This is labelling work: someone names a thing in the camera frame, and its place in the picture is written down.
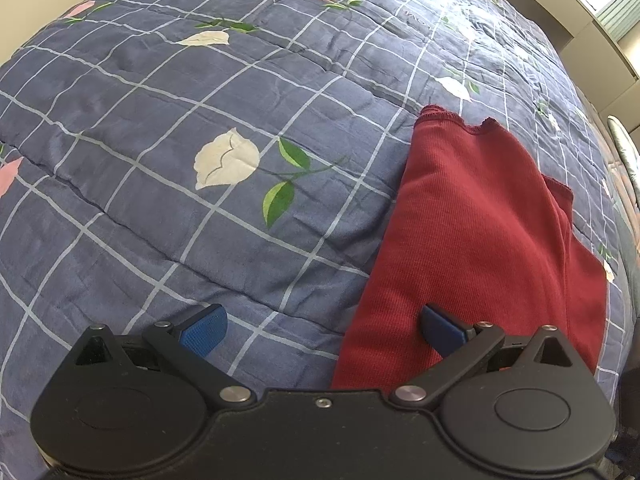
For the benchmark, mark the light patterned pillow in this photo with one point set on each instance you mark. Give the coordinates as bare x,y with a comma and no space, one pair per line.
625,155

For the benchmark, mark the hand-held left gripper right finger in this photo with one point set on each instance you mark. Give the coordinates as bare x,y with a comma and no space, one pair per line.
442,332

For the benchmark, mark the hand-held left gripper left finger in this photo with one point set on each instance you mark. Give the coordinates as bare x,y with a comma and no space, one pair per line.
205,331

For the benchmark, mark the blue checked floral blanket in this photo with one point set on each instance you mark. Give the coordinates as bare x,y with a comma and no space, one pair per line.
175,110

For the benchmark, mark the window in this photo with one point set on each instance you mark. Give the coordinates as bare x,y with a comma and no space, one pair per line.
620,12

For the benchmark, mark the dark red knit garment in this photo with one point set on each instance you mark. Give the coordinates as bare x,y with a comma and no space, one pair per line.
465,220

